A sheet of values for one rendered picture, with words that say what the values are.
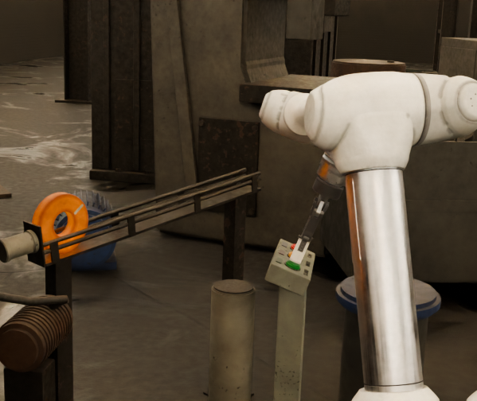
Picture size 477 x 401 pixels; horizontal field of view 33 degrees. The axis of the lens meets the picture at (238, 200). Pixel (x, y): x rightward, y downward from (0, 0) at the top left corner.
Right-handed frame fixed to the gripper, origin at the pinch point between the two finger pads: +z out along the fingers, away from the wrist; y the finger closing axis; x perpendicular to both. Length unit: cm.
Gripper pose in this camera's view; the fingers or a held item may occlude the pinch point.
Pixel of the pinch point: (299, 250)
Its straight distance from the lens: 210.6
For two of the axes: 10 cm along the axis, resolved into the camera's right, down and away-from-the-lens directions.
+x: 9.2, 4.0, -0.5
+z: -3.7, 8.9, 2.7
